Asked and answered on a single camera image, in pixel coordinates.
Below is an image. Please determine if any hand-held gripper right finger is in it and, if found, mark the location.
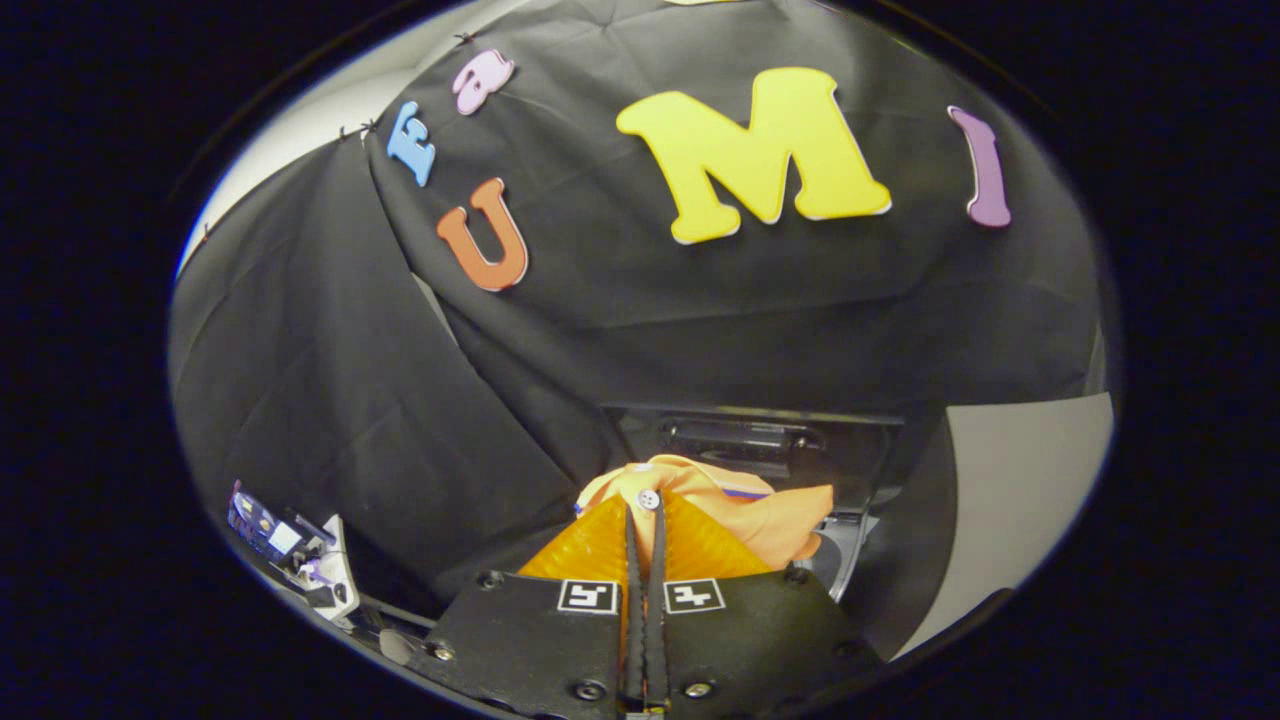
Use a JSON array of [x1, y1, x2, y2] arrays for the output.
[[640, 490, 886, 716]]

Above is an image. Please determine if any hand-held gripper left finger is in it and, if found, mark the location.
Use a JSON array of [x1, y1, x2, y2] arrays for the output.
[[410, 492, 641, 716]]

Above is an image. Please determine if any orange garment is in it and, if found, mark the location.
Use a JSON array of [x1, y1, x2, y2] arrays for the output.
[[577, 455, 835, 571]]

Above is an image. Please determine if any white and blue device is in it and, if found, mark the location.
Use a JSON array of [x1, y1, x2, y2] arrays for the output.
[[228, 480, 361, 623]]

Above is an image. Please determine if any grey cabinet with dark top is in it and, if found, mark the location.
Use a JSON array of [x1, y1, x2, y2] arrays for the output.
[[885, 392, 1114, 661]]

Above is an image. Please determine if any black backdrop cloth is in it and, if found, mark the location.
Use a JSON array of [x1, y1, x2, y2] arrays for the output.
[[168, 0, 1106, 641]]

